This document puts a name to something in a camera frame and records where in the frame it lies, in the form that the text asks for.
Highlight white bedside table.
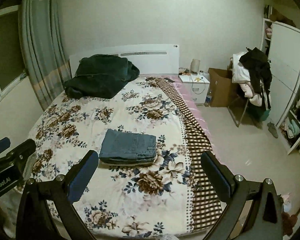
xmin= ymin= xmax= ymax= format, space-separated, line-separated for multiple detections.
xmin=179 ymin=74 xmax=210 ymax=105

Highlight beige table lamp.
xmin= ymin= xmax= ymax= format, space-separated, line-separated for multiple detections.
xmin=190 ymin=59 xmax=200 ymax=75

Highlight dark green folded blanket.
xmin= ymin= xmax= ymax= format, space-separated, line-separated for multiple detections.
xmin=64 ymin=54 xmax=140 ymax=99

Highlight white wardrobe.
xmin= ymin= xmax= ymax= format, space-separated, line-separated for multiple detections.
xmin=260 ymin=5 xmax=300 ymax=154

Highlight white bed headboard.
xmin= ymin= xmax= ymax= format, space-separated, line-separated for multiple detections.
xmin=69 ymin=44 xmax=180 ymax=75

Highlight chair piled with clothes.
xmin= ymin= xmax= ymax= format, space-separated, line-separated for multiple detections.
xmin=228 ymin=48 xmax=273 ymax=127

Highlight window frame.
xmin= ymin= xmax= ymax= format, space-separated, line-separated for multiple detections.
xmin=0 ymin=5 xmax=26 ymax=101

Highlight blue denim pants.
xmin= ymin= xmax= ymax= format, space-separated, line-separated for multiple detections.
xmin=99 ymin=129 xmax=157 ymax=166

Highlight floral white bed cover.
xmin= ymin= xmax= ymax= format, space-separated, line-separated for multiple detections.
xmin=29 ymin=77 xmax=194 ymax=238

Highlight grey striped curtain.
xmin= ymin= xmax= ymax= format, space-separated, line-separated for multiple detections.
xmin=20 ymin=0 xmax=71 ymax=109

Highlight brown cardboard box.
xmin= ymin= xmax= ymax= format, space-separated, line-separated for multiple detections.
xmin=208 ymin=68 xmax=237 ymax=107

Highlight brown checkered blanket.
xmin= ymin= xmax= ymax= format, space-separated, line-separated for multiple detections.
xmin=146 ymin=77 xmax=222 ymax=233

